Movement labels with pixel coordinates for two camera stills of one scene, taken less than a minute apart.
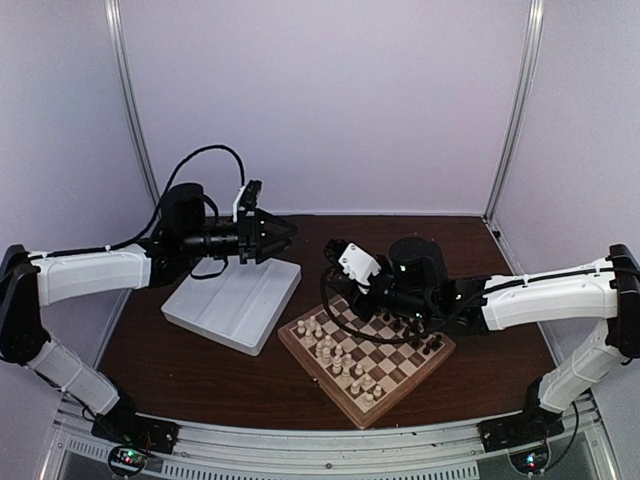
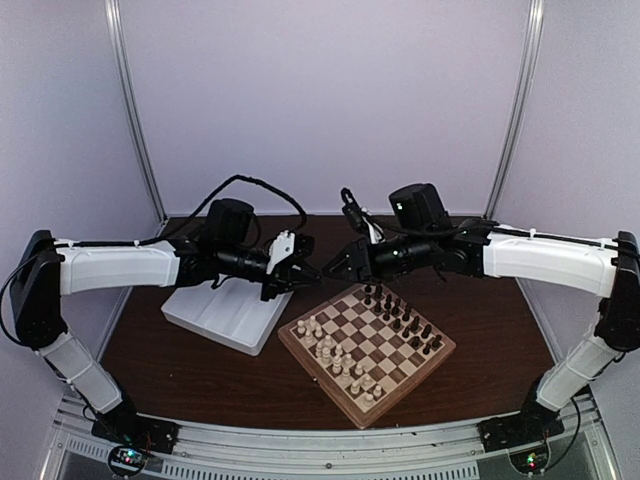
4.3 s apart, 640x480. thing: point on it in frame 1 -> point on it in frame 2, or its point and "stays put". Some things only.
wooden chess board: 366,378 stays put
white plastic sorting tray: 238,307 stays put
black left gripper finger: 273,228 -> 304,277
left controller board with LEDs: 127,460 stays put
